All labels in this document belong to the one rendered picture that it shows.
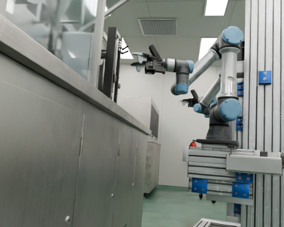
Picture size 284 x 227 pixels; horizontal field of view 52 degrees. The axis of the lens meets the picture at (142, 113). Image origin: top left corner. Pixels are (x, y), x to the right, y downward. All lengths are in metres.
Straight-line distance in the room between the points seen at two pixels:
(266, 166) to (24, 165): 1.24
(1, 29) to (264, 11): 1.84
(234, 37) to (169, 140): 4.97
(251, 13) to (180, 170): 4.83
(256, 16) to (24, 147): 1.79
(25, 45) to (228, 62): 1.32
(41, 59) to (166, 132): 6.02
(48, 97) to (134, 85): 6.16
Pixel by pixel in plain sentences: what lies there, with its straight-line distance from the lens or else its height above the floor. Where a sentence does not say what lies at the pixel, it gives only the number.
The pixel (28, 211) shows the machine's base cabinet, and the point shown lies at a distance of 0.65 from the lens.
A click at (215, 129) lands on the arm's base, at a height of 0.88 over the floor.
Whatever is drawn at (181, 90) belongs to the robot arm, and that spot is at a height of 1.07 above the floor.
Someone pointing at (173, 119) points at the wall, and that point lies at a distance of 6.56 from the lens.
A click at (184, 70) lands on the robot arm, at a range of 1.63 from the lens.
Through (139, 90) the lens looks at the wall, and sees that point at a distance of 6.75.
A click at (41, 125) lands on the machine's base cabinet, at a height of 0.75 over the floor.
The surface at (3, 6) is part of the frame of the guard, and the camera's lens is 0.62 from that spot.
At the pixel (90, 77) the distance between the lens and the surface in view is 1.08.
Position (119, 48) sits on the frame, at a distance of 1.86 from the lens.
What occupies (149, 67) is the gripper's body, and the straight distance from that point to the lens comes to 1.61.
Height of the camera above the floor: 0.71
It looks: 8 degrees up
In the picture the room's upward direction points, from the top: 4 degrees clockwise
